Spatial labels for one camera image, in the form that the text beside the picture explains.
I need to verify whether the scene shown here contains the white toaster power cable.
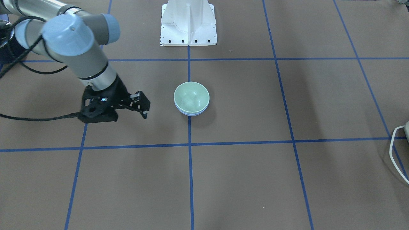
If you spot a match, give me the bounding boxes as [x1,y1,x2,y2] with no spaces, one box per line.
[389,126,409,185]

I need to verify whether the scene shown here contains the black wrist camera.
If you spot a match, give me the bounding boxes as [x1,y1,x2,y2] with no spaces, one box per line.
[78,96,118,124]

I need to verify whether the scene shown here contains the dark blue saucepan with lid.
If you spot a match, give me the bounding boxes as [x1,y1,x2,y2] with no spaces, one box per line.
[0,19,26,65]

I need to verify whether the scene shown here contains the green bowl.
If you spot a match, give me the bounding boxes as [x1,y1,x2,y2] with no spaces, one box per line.
[174,81,210,106]

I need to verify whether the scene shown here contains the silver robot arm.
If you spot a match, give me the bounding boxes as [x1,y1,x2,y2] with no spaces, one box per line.
[1,0,150,124]

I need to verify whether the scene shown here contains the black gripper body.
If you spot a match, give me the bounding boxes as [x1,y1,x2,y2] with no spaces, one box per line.
[84,75,130,111]

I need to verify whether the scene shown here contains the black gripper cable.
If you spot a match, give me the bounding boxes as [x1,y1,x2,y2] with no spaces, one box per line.
[0,16,80,122]

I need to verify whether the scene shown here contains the blue bowl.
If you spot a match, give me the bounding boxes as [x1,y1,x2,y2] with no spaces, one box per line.
[175,103,209,116]

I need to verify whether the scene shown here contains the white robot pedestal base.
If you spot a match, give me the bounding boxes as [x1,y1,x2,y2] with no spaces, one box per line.
[160,0,218,46]

